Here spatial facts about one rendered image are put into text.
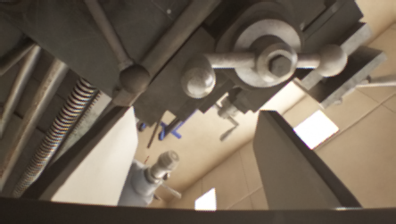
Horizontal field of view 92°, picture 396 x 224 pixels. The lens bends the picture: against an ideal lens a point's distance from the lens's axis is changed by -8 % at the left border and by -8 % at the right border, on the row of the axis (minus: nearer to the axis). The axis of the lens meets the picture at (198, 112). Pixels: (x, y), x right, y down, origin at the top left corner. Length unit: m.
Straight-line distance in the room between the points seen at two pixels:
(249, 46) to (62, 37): 0.24
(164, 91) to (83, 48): 0.12
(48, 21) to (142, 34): 0.13
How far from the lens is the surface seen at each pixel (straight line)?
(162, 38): 0.28
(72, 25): 0.32
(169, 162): 0.87
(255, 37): 0.22
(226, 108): 0.52
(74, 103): 0.47
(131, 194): 0.99
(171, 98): 0.30
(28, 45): 0.40
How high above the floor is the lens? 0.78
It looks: 18 degrees up
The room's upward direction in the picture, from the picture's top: 129 degrees clockwise
